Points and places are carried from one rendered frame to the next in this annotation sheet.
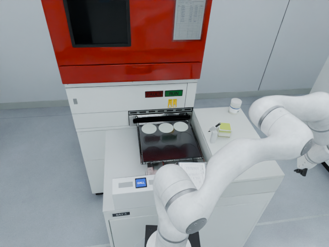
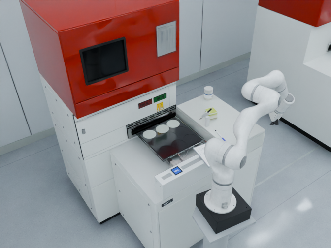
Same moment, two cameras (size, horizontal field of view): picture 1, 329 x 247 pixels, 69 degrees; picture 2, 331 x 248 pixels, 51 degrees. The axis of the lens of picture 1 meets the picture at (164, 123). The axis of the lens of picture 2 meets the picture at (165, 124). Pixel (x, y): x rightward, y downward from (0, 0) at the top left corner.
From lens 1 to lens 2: 1.18 m
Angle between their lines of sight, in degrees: 17
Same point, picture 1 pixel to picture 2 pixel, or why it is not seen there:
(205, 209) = (245, 151)
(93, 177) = (99, 203)
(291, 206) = (271, 163)
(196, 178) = not seen: hidden behind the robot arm
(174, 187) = (223, 147)
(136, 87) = (131, 102)
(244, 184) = not seen: hidden behind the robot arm
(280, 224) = (269, 180)
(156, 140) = (162, 140)
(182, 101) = (167, 102)
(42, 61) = not seen: outside the picture
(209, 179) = (240, 135)
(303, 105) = (269, 80)
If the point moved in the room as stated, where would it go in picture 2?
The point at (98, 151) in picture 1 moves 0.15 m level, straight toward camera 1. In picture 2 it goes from (103, 173) to (115, 183)
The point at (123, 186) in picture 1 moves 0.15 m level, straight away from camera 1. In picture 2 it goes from (166, 177) to (151, 164)
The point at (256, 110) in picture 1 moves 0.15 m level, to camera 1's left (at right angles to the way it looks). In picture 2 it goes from (247, 90) to (223, 97)
